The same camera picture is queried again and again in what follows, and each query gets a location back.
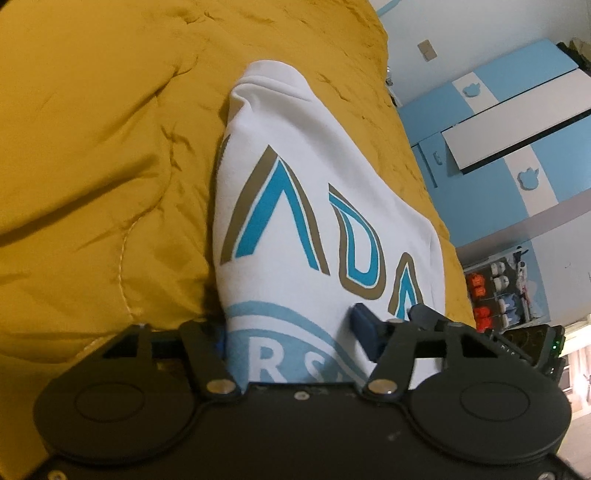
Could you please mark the blue and white wardrobe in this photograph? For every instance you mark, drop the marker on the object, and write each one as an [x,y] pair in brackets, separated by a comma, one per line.
[508,69]

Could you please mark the white t-shirt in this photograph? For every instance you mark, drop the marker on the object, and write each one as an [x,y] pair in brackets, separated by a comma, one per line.
[295,115]

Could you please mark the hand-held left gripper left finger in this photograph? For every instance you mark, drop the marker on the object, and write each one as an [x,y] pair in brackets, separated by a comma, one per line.
[220,344]

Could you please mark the shelf with toy figures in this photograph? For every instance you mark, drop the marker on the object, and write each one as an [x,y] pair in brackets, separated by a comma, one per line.
[503,281]

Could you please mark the yellow blanket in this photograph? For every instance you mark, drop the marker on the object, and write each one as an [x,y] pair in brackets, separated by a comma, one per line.
[92,138]

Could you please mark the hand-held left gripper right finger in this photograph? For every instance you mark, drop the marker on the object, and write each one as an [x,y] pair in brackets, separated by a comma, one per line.
[367,330]

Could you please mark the beige wall switch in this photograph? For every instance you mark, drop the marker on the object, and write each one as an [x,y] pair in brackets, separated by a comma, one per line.
[427,50]

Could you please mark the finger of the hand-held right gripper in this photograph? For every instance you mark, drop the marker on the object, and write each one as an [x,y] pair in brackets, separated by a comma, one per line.
[427,316]

